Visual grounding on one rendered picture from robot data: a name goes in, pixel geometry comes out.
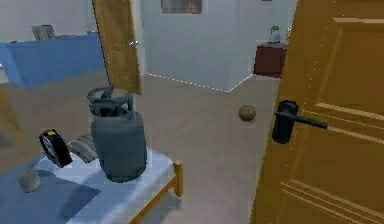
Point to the grey window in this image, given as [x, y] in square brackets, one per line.
[181, 6]

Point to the grey framed board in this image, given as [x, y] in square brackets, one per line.
[43, 32]

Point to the dark red cabinet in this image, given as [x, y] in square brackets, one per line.
[269, 60]

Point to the brown wooden room door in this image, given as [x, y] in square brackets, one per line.
[336, 110]

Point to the black round alarm clock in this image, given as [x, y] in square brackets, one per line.
[55, 148]

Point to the small grey cylinder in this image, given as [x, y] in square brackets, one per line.
[29, 180]

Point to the grey gas cylinder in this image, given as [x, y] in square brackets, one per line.
[118, 143]

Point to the brown ball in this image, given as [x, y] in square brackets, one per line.
[247, 112]

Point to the brown wooden open door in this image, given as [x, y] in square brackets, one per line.
[118, 43]

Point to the blue counter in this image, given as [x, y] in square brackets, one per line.
[50, 60]

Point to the wooden bed with blue sheet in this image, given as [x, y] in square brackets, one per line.
[100, 196]

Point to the grey striped cloth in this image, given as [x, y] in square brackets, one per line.
[84, 146]

